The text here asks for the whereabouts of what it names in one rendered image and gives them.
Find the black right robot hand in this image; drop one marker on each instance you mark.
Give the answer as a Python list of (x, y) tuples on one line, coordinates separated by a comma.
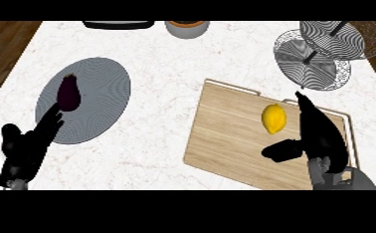
[(317, 134)]

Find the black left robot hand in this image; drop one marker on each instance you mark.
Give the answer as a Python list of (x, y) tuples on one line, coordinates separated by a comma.
[(27, 144)]

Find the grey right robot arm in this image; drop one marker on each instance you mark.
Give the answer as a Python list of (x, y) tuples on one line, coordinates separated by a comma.
[(338, 179)]

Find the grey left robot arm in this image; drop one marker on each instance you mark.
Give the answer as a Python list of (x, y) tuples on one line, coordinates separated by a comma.
[(17, 184)]

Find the yellow lemon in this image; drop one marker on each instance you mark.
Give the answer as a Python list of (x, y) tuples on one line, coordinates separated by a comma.
[(273, 118)]

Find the wooden tray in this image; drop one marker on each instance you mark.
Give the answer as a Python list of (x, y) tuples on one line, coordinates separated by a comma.
[(254, 137)]

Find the grey round placemat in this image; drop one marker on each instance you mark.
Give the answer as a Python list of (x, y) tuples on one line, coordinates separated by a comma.
[(84, 100)]

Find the dark purple eggplant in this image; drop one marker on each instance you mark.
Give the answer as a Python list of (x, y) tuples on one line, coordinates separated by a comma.
[(68, 92)]

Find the black flat appliance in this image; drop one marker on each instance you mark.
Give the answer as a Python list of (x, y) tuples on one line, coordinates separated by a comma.
[(118, 24)]

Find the grey pot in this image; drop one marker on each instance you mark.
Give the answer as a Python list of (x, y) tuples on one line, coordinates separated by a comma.
[(188, 28)]

